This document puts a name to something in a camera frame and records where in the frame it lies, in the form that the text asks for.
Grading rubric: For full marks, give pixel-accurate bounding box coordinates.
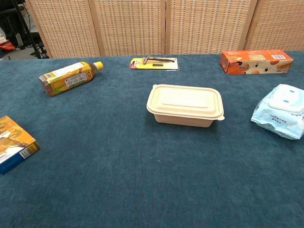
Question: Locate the red and white bag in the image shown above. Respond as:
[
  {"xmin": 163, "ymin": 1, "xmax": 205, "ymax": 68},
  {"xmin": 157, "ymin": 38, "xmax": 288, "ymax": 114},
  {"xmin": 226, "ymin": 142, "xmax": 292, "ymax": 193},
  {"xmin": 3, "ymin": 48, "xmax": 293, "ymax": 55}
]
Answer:
[{"xmin": 0, "ymin": 40, "xmax": 16, "ymax": 51}]

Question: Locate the razor in yellow blister pack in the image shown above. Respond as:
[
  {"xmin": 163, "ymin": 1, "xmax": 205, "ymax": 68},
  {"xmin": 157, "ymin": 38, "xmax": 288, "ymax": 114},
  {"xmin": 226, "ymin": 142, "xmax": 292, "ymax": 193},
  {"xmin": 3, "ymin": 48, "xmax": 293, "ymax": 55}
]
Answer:
[{"xmin": 129, "ymin": 56, "xmax": 180, "ymax": 71}]

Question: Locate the blue table cloth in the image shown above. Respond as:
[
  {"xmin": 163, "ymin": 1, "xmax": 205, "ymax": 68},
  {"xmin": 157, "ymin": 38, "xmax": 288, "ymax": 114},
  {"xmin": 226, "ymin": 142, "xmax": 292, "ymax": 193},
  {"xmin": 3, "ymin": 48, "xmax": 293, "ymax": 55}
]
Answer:
[{"xmin": 0, "ymin": 50, "xmax": 304, "ymax": 228}]

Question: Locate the long orange cardboard box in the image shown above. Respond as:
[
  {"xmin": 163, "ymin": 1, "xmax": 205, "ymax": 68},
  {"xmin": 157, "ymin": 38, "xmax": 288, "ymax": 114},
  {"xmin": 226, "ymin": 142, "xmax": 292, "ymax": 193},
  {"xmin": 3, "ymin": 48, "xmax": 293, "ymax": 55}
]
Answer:
[{"xmin": 219, "ymin": 49, "xmax": 295, "ymax": 76}]

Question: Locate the beige lidded food container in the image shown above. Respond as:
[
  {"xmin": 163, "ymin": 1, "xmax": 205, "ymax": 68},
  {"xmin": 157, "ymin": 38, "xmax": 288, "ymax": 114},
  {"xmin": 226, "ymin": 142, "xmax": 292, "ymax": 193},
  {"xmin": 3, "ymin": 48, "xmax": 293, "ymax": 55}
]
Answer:
[{"xmin": 146, "ymin": 84, "xmax": 225, "ymax": 128}]

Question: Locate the black tripod stand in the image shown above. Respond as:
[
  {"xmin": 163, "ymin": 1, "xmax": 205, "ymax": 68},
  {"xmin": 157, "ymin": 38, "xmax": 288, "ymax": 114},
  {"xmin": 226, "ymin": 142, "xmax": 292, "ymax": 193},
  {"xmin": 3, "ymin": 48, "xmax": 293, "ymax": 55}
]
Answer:
[{"xmin": 9, "ymin": 0, "xmax": 50, "ymax": 59}]

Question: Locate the yellow box with blue side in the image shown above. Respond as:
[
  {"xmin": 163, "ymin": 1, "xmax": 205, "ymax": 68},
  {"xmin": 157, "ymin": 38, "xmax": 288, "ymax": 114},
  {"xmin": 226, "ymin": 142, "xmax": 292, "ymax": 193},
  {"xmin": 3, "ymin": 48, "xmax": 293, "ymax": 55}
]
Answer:
[{"xmin": 0, "ymin": 115, "xmax": 41, "ymax": 176}]

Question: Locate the corn tea bottle yellow cap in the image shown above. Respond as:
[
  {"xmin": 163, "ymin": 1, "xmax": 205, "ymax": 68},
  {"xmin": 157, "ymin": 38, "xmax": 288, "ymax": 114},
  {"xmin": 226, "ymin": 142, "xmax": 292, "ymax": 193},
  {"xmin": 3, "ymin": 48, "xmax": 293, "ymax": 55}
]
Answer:
[{"xmin": 38, "ymin": 61, "xmax": 105, "ymax": 97}]

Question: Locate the light blue wet wipes pack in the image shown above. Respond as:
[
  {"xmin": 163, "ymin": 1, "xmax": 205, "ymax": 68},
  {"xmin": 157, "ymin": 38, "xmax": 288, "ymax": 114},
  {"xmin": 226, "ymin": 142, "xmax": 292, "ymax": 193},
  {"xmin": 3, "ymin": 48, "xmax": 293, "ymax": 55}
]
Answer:
[{"xmin": 250, "ymin": 84, "xmax": 304, "ymax": 141}]

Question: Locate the woven wooden folding screen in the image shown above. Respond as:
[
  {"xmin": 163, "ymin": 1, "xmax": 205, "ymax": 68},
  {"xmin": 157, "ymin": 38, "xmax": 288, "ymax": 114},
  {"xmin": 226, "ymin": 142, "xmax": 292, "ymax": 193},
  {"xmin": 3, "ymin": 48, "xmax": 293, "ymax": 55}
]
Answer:
[{"xmin": 24, "ymin": 0, "xmax": 304, "ymax": 59}]

